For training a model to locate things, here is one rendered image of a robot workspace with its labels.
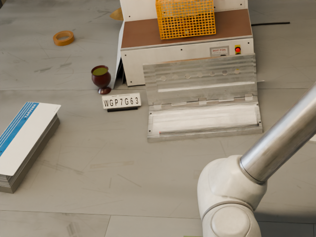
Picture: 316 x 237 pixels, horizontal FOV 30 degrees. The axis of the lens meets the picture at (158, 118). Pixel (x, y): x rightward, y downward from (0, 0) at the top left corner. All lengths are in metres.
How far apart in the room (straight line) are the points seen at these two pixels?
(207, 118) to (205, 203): 0.65
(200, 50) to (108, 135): 0.52
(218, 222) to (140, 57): 1.07
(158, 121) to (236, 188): 0.72
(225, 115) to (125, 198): 0.54
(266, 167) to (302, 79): 0.90
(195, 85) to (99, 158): 0.48
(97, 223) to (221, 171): 0.53
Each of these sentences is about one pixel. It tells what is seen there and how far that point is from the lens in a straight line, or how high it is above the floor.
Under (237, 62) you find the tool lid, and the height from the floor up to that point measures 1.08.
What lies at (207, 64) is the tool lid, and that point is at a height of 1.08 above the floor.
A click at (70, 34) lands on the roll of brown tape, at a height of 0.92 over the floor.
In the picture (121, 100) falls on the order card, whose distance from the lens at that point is 2.45.
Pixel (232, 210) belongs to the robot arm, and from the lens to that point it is 1.62.
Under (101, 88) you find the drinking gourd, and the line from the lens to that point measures 2.57.
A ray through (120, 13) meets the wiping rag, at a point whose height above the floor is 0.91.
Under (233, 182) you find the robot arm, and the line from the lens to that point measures 1.71.
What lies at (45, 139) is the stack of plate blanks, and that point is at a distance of 2.39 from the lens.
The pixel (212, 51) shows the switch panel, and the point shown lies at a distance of 2.47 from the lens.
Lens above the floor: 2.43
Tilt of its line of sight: 40 degrees down
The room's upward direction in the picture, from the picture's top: 10 degrees counter-clockwise
